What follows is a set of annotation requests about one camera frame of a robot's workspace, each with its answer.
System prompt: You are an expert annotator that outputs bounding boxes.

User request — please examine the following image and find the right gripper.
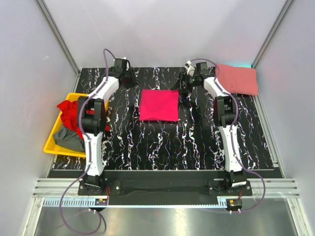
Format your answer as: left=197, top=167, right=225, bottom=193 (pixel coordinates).
left=170, top=72, right=198, bottom=94

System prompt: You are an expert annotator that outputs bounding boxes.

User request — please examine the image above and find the magenta pink t shirt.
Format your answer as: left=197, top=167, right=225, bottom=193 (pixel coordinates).
left=139, top=89, right=179, bottom=122

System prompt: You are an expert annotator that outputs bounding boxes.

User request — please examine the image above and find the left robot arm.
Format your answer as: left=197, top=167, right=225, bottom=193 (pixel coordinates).
left=77, top=58, right=137, bottom=195

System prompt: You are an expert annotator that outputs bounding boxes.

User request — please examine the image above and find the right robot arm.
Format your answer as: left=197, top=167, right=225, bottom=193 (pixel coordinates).
left=172, top=60, right=247, bottom=195

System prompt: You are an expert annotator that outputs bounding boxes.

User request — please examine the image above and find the folded salmon pink t shirt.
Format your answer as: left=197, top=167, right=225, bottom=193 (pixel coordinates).
left=215, top=64, right=258, bottom=96

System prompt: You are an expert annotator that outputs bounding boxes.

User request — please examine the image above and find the folded teal t shirt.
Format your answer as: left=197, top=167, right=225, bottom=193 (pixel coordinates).
left=229, top=62, right=252, bottom=68

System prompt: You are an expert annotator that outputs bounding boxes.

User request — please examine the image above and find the red t shirt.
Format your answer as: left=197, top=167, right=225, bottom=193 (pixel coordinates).
left=57, top=96, right=108, bottom=138

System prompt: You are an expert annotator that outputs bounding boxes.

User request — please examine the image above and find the grey t shirt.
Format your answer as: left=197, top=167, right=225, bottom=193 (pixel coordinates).
left=53, top=125, right=85, bottom=152

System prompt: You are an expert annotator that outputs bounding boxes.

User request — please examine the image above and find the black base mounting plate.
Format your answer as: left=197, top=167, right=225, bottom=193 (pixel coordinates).
left=48, top=169, right=283, bottom=206

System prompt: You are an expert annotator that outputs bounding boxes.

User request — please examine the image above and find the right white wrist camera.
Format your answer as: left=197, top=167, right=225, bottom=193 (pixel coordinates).
left=185, top=60, right=195, bottom=76

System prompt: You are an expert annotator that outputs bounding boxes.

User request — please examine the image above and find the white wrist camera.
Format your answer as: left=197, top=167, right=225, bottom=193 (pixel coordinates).
left=185, top=60, right=195, bottom=76
left=123, top=57, right=130, bottom=70

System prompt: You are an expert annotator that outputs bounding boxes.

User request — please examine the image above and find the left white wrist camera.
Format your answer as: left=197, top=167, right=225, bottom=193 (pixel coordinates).
left=123, top=57, right=130, bottom=70

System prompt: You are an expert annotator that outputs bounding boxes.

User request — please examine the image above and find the left aluminium frame post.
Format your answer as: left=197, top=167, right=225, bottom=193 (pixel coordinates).
left=35, top=0, right=81, bottom=77

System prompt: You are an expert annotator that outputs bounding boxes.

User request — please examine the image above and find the aluminium frame post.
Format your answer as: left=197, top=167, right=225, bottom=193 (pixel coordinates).
left=35, top=0, right=81, bottom=77
left=251, top=0, right=295, bottom=69

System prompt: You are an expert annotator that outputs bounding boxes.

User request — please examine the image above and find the right aluminium frame post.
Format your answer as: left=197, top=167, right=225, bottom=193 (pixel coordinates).
left=251, top=0, right=295, bottom=69

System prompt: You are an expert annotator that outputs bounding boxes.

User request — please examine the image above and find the aluminium rail profile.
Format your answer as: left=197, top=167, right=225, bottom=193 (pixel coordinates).
left=32, top=178, right=299, bottom=208

